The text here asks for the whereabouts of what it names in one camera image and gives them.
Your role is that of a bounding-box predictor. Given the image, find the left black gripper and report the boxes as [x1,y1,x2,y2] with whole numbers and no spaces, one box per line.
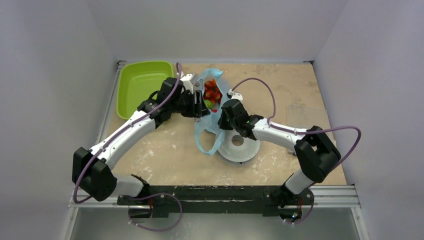
[170,90,210,118]

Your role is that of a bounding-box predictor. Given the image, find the red fake fruits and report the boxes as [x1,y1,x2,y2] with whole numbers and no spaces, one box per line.
[203,78,223,113]

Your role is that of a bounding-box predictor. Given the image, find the blue plastic bag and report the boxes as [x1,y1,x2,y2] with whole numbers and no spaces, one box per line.
[193,68,231,156]

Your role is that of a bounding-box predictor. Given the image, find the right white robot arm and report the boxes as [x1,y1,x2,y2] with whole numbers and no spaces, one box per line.
[218,99,342,204]

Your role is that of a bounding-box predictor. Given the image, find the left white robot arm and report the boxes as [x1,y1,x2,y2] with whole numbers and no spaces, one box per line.
[72,73,210,205]

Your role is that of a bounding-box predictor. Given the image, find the green fake fruit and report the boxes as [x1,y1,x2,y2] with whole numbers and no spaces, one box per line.
[204,99,215,110]

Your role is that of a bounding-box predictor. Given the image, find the white perforated filament spool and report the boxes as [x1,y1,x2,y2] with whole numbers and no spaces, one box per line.
[217,130,261,166]

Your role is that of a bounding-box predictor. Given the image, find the clear plastic screw box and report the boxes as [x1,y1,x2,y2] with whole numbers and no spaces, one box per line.
[286,105,331,130]

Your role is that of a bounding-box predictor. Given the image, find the green plastic tub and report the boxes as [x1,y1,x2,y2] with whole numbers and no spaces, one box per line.
[116,60,174,120]

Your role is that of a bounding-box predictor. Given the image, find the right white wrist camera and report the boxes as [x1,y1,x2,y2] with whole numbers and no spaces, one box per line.
[226,89,244,103]

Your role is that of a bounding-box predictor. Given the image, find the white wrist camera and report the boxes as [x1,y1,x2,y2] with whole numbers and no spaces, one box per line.
[180,73,198,93]
[226,89,244,103]

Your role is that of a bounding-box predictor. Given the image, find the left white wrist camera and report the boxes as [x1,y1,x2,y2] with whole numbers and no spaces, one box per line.
[180,73,198,93]

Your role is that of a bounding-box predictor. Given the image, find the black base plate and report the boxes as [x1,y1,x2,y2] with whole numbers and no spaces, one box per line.
[117,185,314,221]

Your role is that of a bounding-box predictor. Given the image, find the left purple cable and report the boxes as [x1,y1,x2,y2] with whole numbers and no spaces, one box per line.
[72,61,184,233]

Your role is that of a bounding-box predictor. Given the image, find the aluminium frame rail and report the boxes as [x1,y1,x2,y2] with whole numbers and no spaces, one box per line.
[67,185,361,209]

